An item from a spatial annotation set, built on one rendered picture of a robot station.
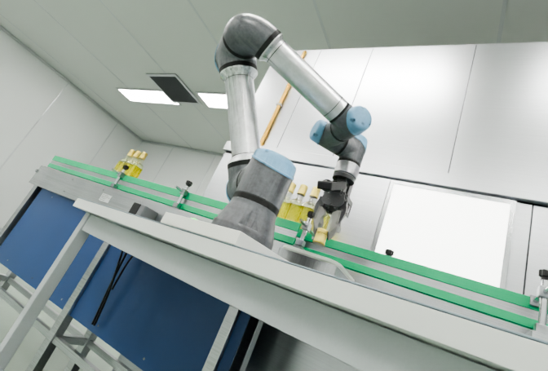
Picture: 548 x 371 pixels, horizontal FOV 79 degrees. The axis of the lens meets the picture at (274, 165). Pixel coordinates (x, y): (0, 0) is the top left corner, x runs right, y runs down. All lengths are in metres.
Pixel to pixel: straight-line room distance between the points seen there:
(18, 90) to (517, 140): 6.57
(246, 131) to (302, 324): 0.55
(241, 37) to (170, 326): 0.98
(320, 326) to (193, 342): 0.78
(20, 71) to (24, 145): 1.20
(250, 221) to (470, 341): 0.46
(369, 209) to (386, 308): 0.99
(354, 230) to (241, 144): 0.67
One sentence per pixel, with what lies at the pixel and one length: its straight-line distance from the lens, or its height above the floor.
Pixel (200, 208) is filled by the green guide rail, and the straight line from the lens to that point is 1.43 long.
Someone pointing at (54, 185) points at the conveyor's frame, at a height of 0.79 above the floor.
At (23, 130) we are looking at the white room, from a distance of 6.88.
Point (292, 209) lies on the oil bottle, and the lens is 1.34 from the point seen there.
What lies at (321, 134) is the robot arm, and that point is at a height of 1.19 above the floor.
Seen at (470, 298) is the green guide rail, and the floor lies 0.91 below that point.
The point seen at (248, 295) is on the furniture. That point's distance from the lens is 0.63.
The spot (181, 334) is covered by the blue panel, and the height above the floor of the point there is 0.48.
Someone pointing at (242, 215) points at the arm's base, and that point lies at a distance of 0.72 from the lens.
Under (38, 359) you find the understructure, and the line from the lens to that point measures 1.75.
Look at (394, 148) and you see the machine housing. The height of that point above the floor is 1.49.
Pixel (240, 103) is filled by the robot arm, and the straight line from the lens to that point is 0.96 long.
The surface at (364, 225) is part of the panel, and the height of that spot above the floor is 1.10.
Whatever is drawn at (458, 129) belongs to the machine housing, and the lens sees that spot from 1.62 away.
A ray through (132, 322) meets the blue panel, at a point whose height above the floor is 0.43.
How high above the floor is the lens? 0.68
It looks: 21 degrees up
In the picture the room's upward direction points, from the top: 24 degrees clockwise
